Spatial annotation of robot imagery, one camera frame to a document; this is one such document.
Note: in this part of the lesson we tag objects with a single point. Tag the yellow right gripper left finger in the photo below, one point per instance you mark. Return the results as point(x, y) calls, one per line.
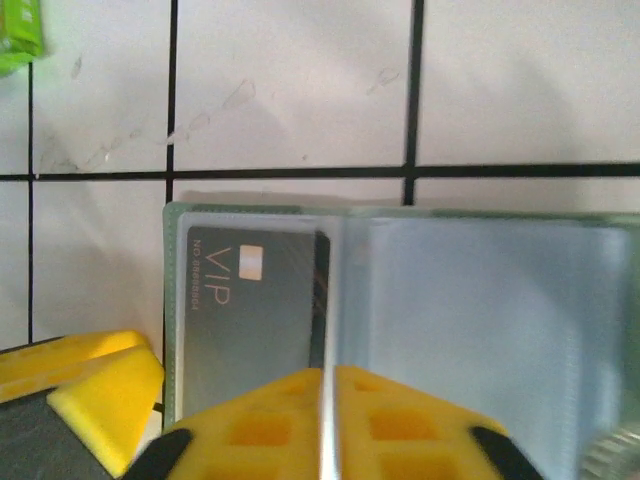
point(260, 440)

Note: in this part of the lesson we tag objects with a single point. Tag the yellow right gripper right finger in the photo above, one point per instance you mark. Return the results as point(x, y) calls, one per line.
point(410, 440)

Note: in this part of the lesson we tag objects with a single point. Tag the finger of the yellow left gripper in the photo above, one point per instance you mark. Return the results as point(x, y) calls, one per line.
point(115, 400)
point(60, 365)

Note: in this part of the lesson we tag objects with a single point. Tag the black VIP card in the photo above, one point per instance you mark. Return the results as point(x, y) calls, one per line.
point(250, 340)

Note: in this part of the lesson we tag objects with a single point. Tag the pale green card holder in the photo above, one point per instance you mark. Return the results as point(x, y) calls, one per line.
point(475, 300)

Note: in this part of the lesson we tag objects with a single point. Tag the green snack packet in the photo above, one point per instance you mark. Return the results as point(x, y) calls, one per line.
point(20, 35)

